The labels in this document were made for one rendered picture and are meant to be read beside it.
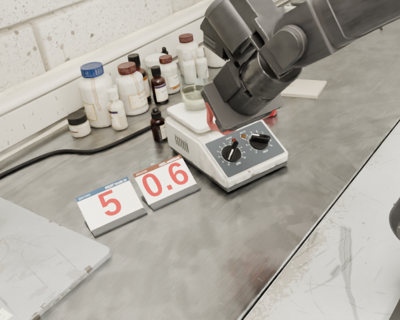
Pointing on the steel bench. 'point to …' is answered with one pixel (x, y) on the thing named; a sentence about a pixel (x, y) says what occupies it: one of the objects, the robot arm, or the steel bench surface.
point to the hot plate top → (199, 119)
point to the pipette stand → (305, 89)
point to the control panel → (247, 159)
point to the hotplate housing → (186, 152)
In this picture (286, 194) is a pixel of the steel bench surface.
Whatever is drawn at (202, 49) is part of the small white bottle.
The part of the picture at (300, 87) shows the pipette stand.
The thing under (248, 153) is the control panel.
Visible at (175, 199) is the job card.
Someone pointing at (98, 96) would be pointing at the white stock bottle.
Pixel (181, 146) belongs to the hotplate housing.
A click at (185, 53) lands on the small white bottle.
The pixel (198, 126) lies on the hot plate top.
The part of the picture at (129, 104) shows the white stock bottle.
